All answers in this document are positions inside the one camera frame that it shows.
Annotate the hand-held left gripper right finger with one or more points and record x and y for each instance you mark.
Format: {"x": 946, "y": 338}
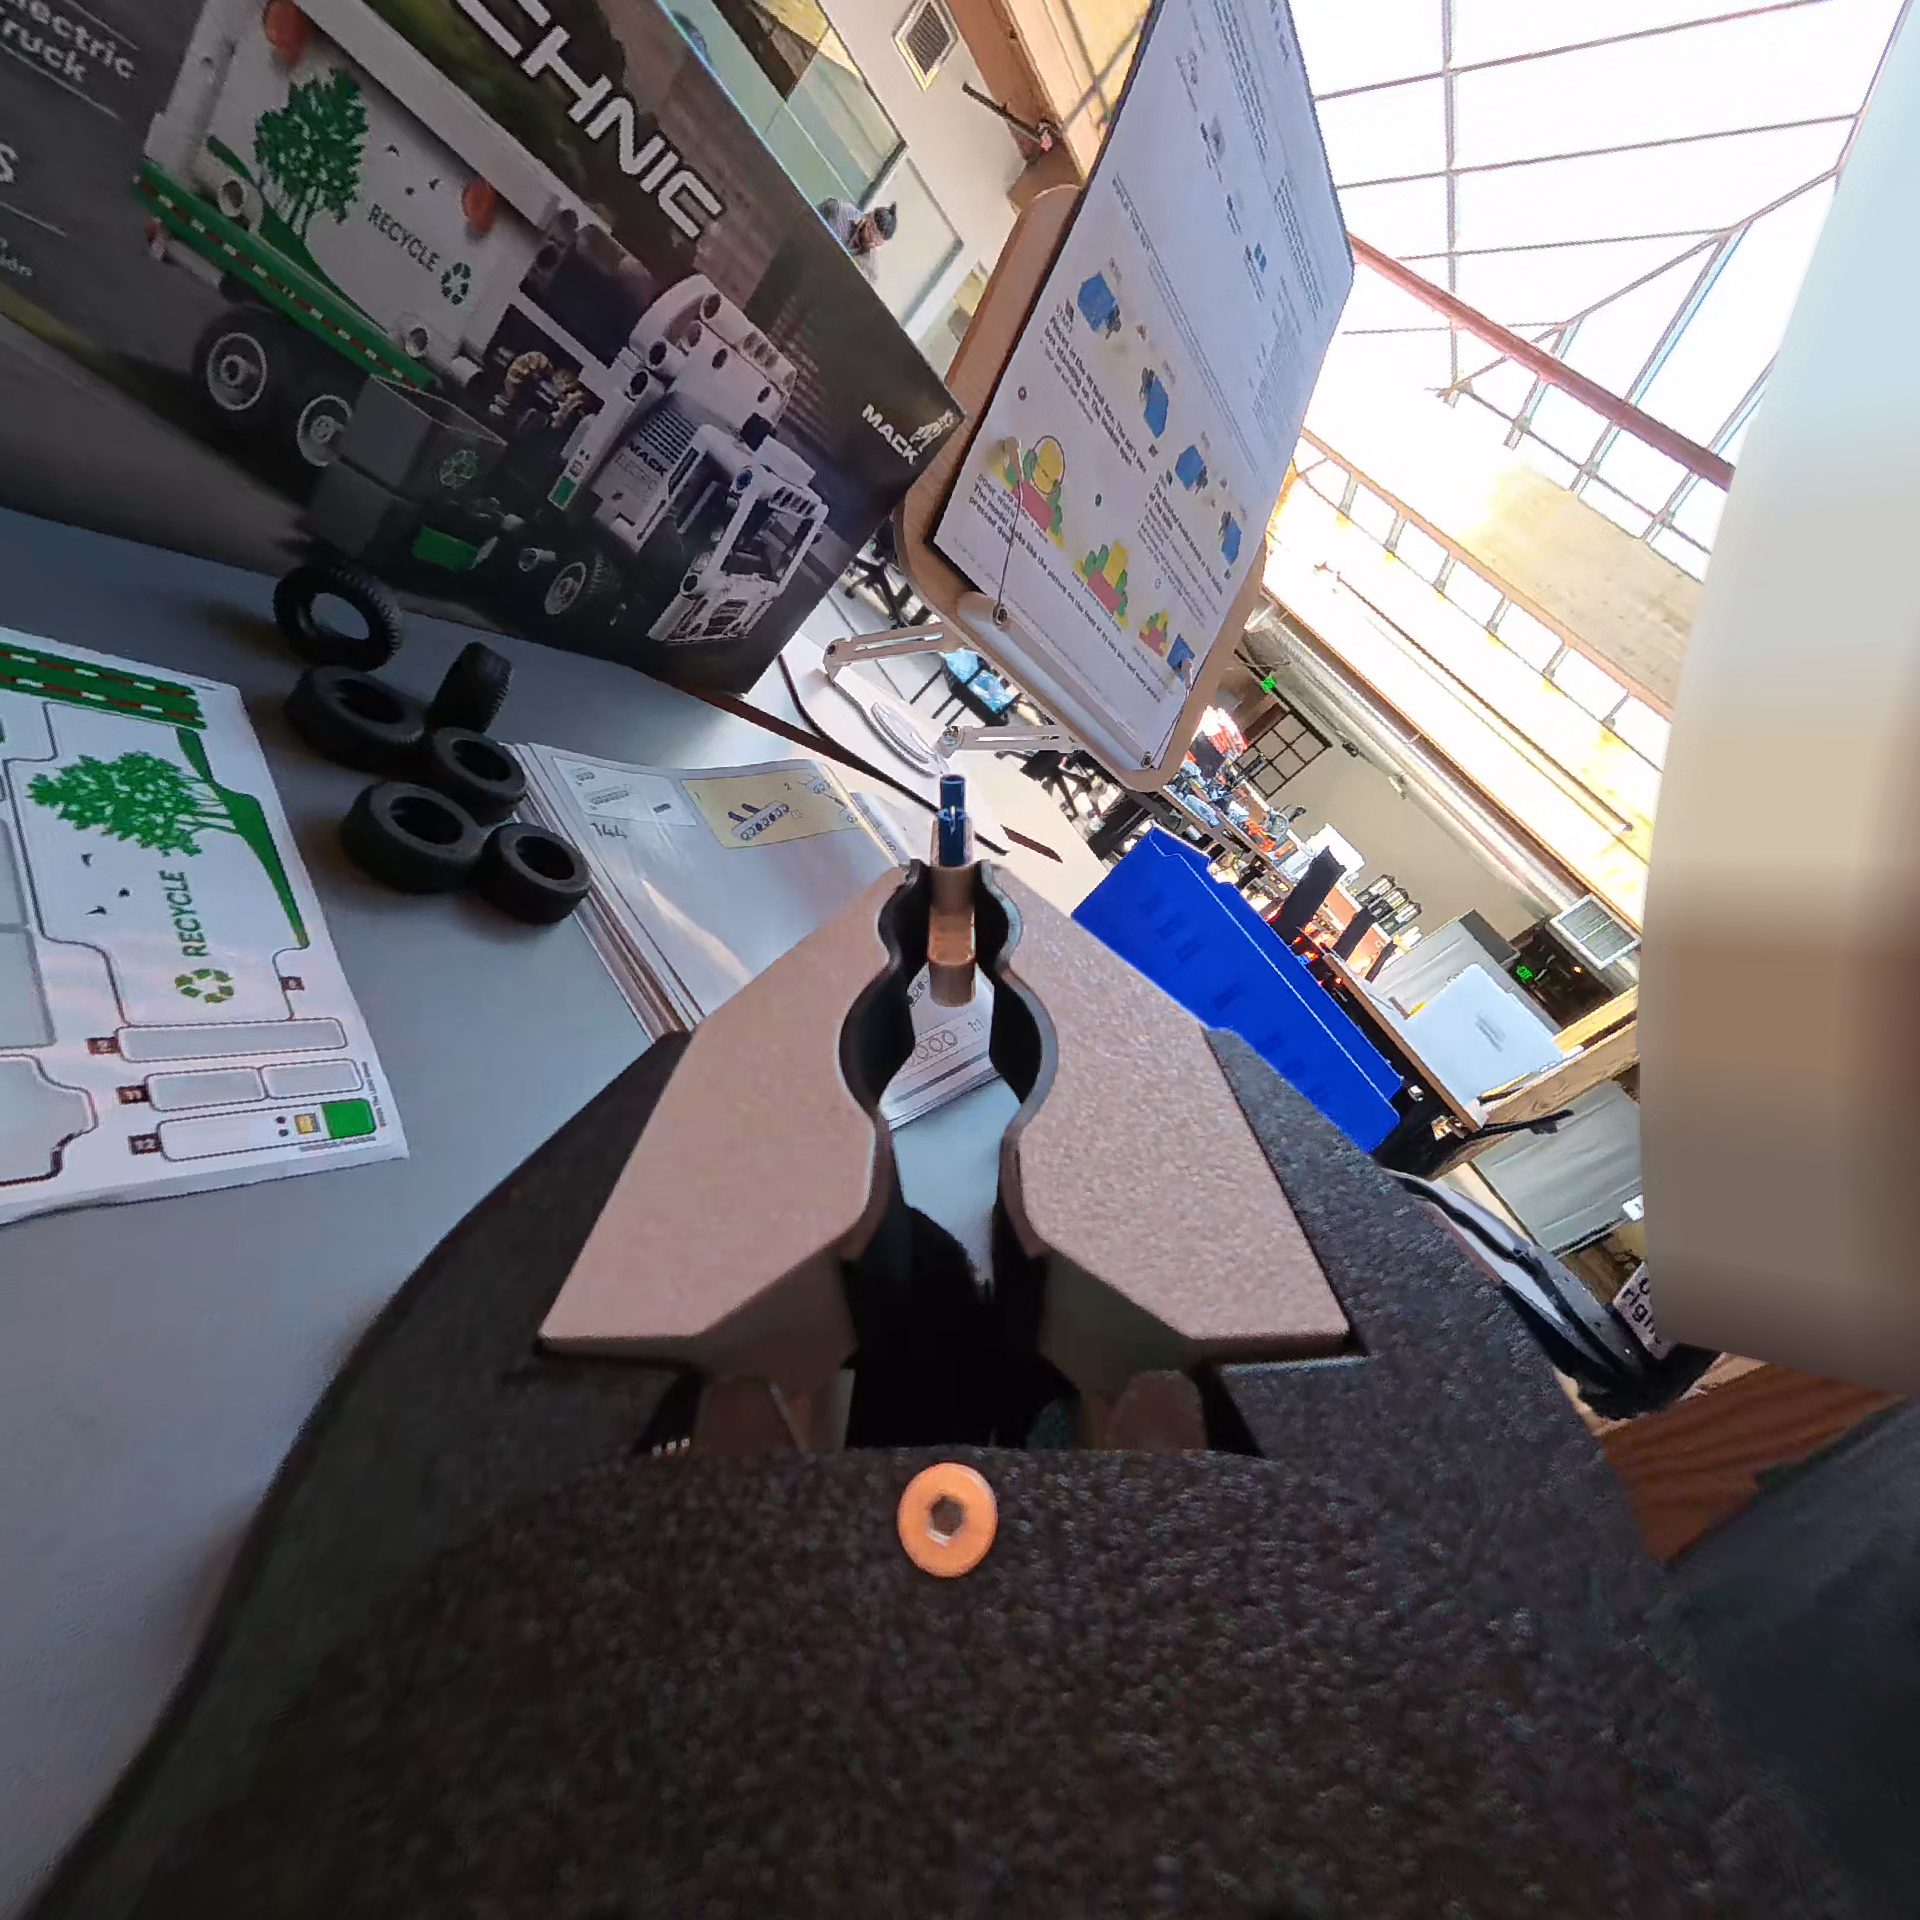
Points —
{"x": 1170, "y": 1185}

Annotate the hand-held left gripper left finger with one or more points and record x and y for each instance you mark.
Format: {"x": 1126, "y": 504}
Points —
{"x": 704, "y": 1185}

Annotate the blue and tan pin piece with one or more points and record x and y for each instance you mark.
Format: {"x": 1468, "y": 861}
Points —
{"x": 950, "y": 945}

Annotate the lego instruction booklet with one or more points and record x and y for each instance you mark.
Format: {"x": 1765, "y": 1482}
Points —
{"x": 674, "y": 885}

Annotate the lego set cardboard box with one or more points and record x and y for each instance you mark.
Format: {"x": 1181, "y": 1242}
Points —
{"x": 450, "y": 301}

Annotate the grey panel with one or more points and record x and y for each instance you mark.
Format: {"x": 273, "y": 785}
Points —
{"x": 1560, "y": 1171}

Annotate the blue plastic bin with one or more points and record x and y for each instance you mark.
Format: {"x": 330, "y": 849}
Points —
{"x": 1231, "y": 975}

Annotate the wooden workbench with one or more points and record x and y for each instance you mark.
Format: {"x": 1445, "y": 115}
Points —
{"x": 1591, "y": 1034}

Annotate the person's black shirt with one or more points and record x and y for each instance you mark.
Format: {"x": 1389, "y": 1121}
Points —
{"x": 1815, "y": 1650}

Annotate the pile of black rubber tyres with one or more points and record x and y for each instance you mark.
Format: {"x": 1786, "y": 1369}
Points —
{"x": 412, "y": 836}

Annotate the white round disc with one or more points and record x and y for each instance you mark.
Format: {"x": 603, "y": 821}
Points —
{"x": 904, "y": 740}

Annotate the green and white sticker sheet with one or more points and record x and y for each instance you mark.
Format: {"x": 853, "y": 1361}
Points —
{"x": 150, "y": 930}

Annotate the instruction display board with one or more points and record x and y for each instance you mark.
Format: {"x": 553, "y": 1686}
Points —
{"x": 1170, "y": 374}

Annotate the wooden board stand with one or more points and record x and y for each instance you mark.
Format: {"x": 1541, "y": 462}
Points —
{"x": 1029, "y": 249}

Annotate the wall air conditioner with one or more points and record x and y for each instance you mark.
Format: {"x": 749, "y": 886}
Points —
{"x": 1591, "y": 930}

